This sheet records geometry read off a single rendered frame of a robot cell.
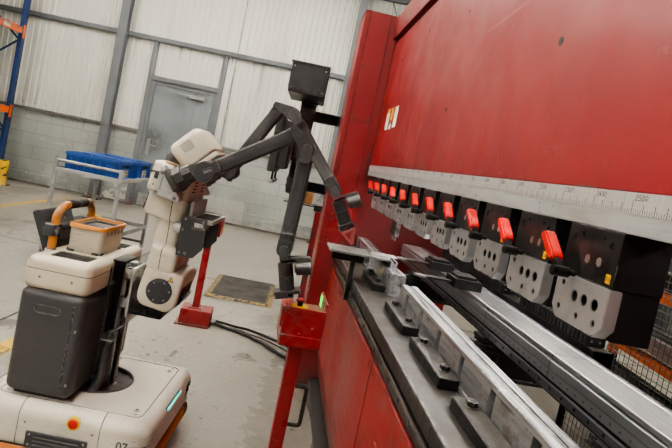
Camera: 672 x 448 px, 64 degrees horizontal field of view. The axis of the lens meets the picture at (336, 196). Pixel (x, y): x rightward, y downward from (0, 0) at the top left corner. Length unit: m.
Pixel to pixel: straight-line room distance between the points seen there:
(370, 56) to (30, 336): 2.26
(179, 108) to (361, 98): 6.68
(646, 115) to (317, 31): 8.85
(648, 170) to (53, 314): 1.99
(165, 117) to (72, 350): 7.73
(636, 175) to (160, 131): 9.19
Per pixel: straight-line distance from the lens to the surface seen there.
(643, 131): 0.93
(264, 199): 9.44
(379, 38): 3.37
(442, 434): 1.19
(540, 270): 1.09
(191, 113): 9.67
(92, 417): 2.33
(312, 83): 3.44
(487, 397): 1.28
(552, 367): 1.58
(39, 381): 2.39
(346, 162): 3.27
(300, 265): 2.04
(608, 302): 0.91
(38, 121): 10.67
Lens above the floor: 1.35
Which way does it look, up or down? 3 degrees down
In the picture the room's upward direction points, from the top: 12 degrees clockwise
